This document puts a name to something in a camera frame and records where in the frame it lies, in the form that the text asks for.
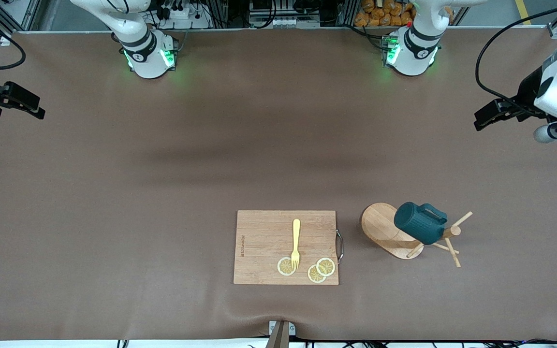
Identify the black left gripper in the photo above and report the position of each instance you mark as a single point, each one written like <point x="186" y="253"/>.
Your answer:
<point x="528" y="92"/>

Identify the dark green mug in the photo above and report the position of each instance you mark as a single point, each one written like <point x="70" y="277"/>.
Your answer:
<point x="418" y="223"/>

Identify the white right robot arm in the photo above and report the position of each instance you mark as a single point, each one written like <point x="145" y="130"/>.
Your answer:
<point x="148" y="58"/>

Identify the wooden mug tree rack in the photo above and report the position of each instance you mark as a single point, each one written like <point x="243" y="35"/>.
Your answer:
<point x="380" y="227"/>

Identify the pile of orange bags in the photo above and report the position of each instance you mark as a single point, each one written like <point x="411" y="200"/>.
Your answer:
<point x="380" y="12"/>

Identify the white power strip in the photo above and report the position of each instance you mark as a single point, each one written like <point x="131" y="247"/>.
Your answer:
<point x="182" y="14"/>

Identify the lemon slice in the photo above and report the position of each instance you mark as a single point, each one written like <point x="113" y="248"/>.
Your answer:
<point x="284" y="267"/>
<point x="327" y="266"/>
<point x="314" y="275"/>

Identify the yellow plastic fork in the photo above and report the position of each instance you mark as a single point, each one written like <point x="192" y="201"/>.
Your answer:
<point x="296" y="237"/>

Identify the wooden cutting board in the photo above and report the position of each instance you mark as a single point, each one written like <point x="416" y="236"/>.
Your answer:
<point x="264" y="241"/>

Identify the grey metal table bracket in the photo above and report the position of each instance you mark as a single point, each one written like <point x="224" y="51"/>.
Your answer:
<point x="281" y="336"/>

